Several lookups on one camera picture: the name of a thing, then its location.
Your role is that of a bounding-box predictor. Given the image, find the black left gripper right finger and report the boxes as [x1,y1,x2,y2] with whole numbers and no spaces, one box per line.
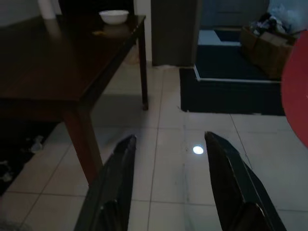
[204,131,288,231]

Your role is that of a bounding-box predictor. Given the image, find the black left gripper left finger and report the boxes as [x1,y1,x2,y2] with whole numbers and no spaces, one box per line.
[74,134,138,231]

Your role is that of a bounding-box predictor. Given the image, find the red round plate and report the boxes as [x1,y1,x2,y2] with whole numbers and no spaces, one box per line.
[281,29,308,149]

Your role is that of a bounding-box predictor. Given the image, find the white scraps on dark rug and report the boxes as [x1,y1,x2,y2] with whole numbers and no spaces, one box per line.
[0,134,45,185]

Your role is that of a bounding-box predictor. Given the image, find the black floor mat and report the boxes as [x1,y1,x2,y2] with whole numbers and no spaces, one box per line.
[179,67,287,117]

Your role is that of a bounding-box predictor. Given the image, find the blue raised mat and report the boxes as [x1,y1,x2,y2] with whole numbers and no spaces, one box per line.
[194,28,282,84]

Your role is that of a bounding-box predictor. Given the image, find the dark wooden table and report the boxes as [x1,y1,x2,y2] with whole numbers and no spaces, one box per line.
[0,14,149,186]

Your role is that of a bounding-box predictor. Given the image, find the large cardboard box with clutter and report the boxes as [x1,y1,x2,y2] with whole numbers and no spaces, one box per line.
[240,12,302,80]

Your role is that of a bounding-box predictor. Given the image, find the dark grey cabinet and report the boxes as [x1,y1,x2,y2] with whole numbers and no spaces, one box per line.
[151,0,203,67]

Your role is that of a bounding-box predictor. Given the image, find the white bowl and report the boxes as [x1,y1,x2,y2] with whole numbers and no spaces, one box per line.
[99,10,129,25]

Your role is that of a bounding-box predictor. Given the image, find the translucent plastic bag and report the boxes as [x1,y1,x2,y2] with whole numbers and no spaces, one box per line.
[267,0,308,33]

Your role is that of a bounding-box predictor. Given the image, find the white paper roll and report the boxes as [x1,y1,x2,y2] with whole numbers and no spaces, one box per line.
[37,0,57,20]

